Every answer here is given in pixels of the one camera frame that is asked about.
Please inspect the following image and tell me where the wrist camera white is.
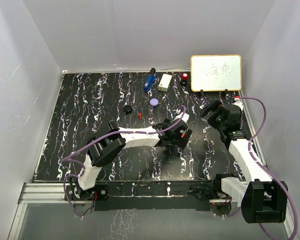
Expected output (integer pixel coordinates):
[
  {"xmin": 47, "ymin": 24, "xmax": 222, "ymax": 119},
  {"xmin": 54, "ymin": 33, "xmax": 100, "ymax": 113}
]
[
  {"xmin": 174, "ymin": 109, "xmax": 190, "ymax": 124},
  {"xmin": 232, "ymin": 96, "xmax": 244, "ymax": 111}
]

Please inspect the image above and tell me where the white whiteboard with wooden frame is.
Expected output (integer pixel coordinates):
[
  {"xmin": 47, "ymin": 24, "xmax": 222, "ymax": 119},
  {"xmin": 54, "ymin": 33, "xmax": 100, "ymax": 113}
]
[{"xmin": 190, "ymin": 54, "xmax": 242, "ymax": 92}]

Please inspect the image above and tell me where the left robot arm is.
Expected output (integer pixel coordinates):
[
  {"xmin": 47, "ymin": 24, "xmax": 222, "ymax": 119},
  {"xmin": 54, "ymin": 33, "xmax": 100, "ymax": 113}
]
[{"xmin": 69, "ymin": 118, "xmax": 193, "ymax": 200}]

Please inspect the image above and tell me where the black earbud charging case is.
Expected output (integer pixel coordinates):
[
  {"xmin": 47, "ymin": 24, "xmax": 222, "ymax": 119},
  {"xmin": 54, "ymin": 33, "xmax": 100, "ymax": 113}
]
[{"xmin": 123, "ymin": 105, "xmax": 133, "ymax": 114}]

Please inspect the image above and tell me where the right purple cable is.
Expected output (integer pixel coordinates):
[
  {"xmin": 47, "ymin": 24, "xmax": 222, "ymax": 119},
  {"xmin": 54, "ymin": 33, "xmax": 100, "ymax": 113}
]
[{"xmin": 224, "ymin": 96, "xmax": 299, "ymax": 240}]

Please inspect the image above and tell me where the blue stapler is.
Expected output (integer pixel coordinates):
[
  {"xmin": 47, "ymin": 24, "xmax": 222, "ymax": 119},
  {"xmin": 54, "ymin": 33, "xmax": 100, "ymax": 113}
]
[{"xmin": 143, "ymin": 67, "xmax": 157, "ymax": 92}]

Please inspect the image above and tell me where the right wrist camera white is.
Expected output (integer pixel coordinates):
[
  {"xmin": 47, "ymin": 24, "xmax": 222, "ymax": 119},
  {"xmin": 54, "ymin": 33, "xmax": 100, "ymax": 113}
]
[{"xmin": 232, "ymin": 96, "xmax": 244, "ymax": 111}]

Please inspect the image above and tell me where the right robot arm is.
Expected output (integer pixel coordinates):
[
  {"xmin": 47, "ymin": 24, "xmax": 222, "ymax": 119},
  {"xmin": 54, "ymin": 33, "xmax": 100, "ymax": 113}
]
[{"xmin": 201, "ymin": 100, "xmax": 288, "ymax": 224}]

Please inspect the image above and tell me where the aluminium frame rail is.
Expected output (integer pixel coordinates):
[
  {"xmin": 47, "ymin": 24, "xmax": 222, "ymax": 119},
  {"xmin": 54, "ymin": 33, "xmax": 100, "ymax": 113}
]
[{"xmin": 7, "ymin": 182, "xmax": 300, "ymax": 240}]

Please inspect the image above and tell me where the red button device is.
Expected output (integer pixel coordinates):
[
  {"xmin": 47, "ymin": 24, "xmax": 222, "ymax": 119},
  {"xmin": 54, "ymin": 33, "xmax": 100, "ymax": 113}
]
[{"xmin": 180, "ymin": 72, "xmax": 189, "ymax": 86}]

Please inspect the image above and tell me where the white and green box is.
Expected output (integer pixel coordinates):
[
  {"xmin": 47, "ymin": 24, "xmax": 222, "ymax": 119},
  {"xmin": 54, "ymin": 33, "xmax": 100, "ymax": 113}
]
[{"xmin": 158, "ymin": 73, "xmax": 172, "ymax": 92}]

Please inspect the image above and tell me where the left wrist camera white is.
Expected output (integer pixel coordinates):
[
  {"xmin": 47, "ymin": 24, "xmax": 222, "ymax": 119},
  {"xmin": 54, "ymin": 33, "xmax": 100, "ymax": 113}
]
[{"xmin": 174, "ymin": 109, "xmax": 190, "ymax": 124}]

